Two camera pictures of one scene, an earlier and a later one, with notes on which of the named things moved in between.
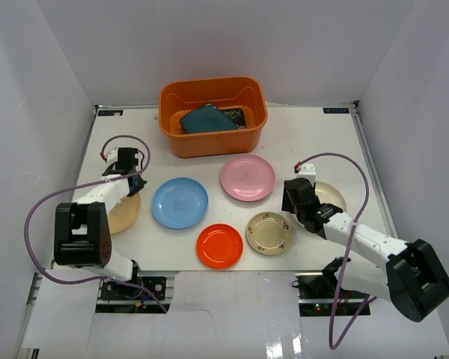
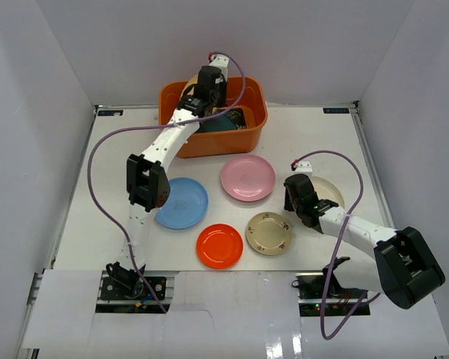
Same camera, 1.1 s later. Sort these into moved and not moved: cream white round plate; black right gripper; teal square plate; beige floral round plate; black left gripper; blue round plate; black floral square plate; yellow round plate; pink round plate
Moved: black floral square plate; yellow round plate; black left gripper
Not moved: pink round plate; black right gripper; blue round plate; teal square plate; cream white round plate; beige floral round plate
